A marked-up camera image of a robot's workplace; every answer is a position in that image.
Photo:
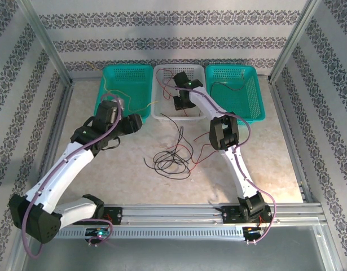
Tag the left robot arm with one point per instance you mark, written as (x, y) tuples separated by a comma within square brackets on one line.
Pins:
[(57, 172)]

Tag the teal plastic basket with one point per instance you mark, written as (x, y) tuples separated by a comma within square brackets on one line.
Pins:
[(125, 79), (246, 107)]

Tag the aluminium frame post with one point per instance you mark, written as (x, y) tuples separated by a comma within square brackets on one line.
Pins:
[(46, 42), (297, 31)]

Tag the grey metal sheet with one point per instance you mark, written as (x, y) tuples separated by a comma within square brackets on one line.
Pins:
[(176, 254)]

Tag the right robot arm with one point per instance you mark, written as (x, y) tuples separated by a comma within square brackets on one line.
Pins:
[(224, 132)]

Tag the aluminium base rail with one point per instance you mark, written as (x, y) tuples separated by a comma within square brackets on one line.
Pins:
[(176, 214)]

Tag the white plastic basket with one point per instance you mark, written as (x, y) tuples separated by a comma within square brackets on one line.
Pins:
[(195, 70)]

